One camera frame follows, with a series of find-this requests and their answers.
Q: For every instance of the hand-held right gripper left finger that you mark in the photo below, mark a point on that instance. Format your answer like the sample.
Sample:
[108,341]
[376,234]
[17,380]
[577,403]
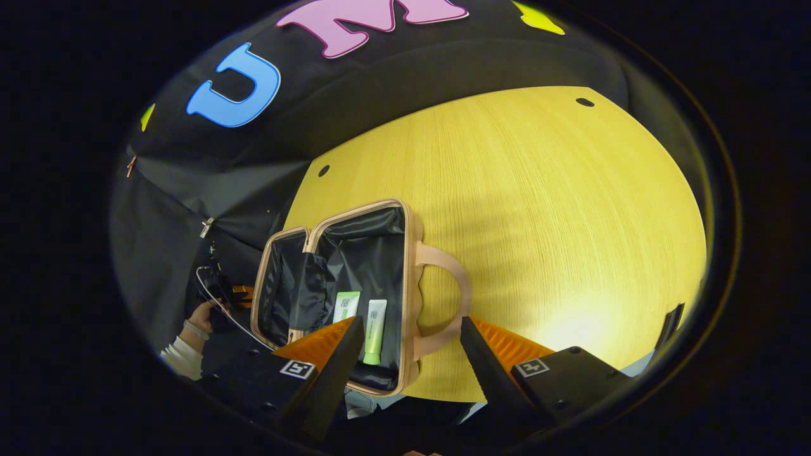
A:
[329,386]

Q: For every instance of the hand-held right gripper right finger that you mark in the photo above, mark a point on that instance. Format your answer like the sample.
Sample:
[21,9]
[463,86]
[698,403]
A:
[488,373]

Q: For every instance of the white tube green cap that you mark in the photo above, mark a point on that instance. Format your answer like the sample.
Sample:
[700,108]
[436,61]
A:
[375,329]

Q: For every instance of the green and white tube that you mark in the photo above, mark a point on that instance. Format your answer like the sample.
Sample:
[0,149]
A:
[347,304]

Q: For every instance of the pink suitcase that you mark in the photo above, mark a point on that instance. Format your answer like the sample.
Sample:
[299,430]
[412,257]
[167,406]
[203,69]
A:
[367,253]

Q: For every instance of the grey wristband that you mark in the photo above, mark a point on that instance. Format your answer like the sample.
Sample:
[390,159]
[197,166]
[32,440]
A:
[195,330]

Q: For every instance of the silver clamp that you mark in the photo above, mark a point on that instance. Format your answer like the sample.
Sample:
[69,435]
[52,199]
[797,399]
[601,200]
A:
[207,227]

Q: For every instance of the red cloth clip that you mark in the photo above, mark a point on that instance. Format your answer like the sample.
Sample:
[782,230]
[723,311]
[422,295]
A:
[130,166]

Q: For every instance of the black backdrop cloth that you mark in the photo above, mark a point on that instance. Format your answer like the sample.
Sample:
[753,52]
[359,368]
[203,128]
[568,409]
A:
[380,95]

